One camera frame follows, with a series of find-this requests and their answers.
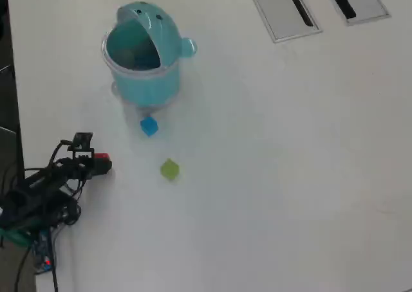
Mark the blue cube block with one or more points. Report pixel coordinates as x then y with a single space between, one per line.
148 126

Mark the teal whale-shaped bin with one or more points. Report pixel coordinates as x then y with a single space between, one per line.
145 83

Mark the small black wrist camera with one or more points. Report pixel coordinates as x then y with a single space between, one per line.
82 141

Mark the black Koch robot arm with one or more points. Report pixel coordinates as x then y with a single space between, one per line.
35 195

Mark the blue controller circuit board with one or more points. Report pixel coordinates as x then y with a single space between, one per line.
45 251

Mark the green table clamp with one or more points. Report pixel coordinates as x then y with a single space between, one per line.
14 235

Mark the red cube block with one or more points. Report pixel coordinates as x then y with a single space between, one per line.
103 157

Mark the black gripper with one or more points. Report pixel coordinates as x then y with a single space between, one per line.
82 168

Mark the green cube block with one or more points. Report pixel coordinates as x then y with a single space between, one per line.
169 169

